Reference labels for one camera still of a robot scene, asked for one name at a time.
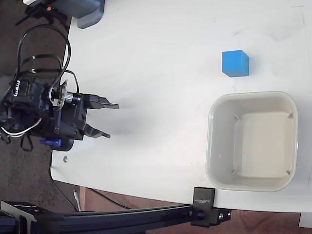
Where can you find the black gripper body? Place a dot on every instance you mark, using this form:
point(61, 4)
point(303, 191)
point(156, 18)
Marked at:
point(73, 117)

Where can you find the blue cube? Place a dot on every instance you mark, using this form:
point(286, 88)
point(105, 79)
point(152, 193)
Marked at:
point(234, 62)

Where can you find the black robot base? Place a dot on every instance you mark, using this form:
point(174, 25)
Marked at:
point(67, 144)

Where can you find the black six-joint robot arm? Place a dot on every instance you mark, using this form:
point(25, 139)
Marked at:
point(26, 97)

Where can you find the white square plastic bin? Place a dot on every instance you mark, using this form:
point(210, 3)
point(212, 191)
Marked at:
point(253, 146)

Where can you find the blue base clamp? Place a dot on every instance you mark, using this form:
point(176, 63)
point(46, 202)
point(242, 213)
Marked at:
point(52, 142)

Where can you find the small metal screw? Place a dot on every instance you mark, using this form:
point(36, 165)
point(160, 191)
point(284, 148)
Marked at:
point(65, 159)

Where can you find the blue-gray device housing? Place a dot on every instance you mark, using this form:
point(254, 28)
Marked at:
point(85, 11)

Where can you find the black tripod stand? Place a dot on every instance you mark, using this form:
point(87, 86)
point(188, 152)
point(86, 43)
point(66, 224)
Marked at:
point(39, 12)

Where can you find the black table clamp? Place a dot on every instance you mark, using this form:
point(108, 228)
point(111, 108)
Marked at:
point(203, 207)

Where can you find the bare camera circuit board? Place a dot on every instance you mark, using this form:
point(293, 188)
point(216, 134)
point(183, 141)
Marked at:
point(61, 93)

